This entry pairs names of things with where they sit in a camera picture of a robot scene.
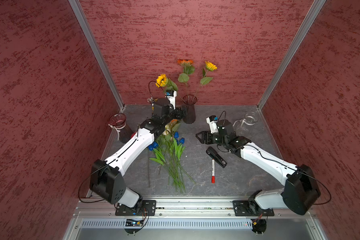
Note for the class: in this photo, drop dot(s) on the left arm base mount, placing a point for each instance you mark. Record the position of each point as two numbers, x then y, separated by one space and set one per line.
142 208

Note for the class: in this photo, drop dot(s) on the aluminium front rail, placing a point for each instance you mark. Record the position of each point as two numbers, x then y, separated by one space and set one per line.
176 207

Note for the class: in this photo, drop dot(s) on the aluminium corner profile left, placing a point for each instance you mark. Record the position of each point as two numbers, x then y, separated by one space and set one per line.
85 26

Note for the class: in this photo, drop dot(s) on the dark ribbed glass vase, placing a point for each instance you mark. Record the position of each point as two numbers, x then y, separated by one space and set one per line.
189 105

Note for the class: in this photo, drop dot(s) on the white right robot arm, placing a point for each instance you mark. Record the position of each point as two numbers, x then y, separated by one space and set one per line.
300 188

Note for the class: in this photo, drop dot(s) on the blue tulip pair right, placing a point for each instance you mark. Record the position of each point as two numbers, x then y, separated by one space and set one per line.
180 141

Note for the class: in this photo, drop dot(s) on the black stapler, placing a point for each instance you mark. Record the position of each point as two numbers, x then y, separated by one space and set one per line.
211 152

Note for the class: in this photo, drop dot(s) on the orange gerbera flower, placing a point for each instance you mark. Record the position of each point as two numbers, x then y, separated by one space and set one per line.
188 69

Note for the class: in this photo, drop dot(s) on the aluminium corner profile right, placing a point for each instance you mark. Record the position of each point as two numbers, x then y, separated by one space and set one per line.
304 28

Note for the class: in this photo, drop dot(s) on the red capped white marker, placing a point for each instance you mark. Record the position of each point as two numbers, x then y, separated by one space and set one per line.
213 172

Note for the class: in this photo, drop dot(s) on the white rose flower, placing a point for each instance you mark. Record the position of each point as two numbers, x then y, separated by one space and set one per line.
172 127

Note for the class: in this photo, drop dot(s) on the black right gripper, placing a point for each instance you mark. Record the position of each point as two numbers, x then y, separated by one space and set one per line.
204 134

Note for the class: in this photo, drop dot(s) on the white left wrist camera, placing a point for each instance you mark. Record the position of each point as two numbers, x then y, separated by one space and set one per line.
171 96

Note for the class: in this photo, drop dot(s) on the clear glass vase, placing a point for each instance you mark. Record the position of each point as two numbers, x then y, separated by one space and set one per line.
249 120

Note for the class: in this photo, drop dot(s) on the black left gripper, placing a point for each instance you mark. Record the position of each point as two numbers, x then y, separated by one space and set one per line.
178 115

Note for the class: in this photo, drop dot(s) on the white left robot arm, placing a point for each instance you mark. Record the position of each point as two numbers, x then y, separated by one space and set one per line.
107 177

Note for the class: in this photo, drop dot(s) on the blue tulip pair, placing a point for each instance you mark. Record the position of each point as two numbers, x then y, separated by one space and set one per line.
153 146
180 141

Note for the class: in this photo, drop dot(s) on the blue tulip pair left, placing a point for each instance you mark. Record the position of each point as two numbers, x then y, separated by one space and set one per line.
153 146

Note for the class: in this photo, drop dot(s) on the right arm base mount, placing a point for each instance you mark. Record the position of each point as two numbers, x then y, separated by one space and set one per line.
250 209

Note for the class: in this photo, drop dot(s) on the aluminium corner profile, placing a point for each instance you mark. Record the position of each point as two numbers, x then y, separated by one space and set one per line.
304 28
85 26

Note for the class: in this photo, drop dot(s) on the yellow sunflower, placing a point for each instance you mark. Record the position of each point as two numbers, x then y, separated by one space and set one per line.
208 68
166 83

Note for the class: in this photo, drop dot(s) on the red glass vase with ribbon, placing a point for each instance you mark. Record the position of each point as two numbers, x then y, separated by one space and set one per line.
118 122

